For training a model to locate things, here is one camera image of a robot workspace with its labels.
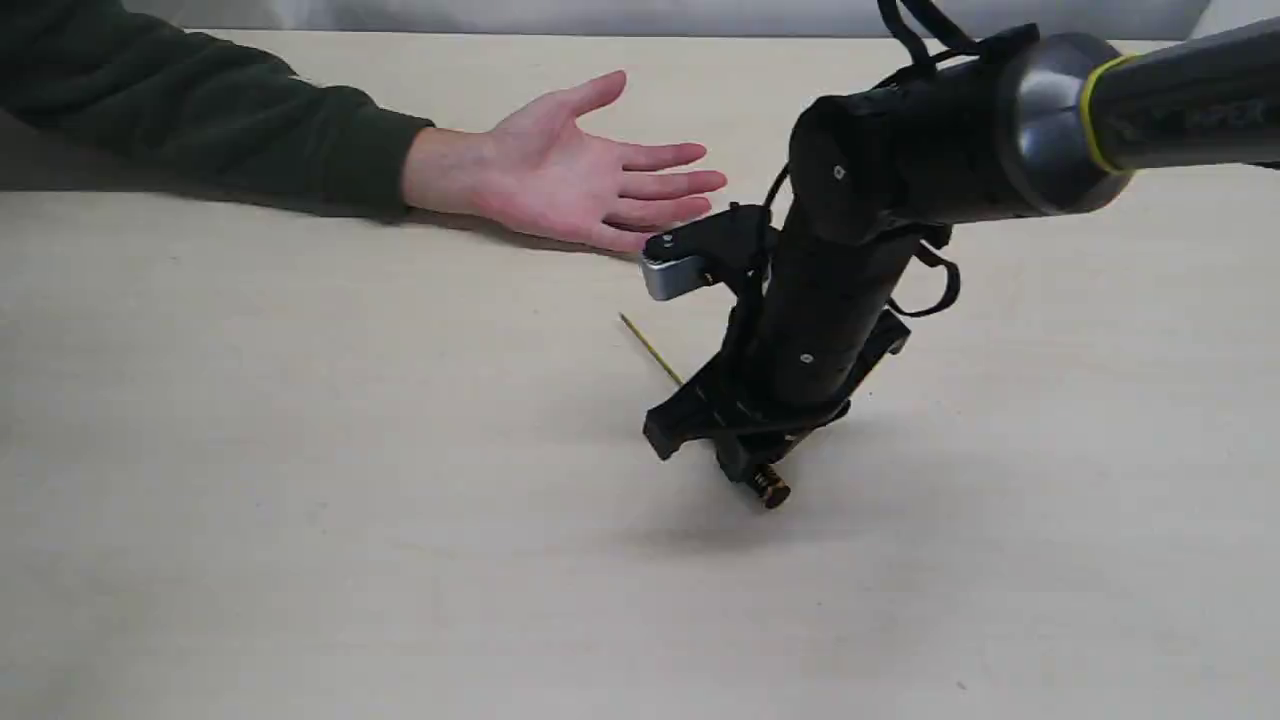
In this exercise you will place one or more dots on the dark green sleeved forearm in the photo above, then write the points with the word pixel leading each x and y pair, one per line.
pixel 139 89

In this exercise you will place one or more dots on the black gold-trimmed screwdriver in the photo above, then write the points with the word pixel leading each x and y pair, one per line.
pixel 764 481

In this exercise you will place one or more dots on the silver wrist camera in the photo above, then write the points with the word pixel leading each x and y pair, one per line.
pixel 668 279

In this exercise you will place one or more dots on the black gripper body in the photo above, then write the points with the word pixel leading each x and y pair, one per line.
pixel 811 320

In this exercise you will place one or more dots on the open bare human hand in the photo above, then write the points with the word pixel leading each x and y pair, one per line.
pixel 538 172

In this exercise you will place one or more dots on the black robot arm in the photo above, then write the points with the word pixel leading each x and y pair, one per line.
pixel 1016 125

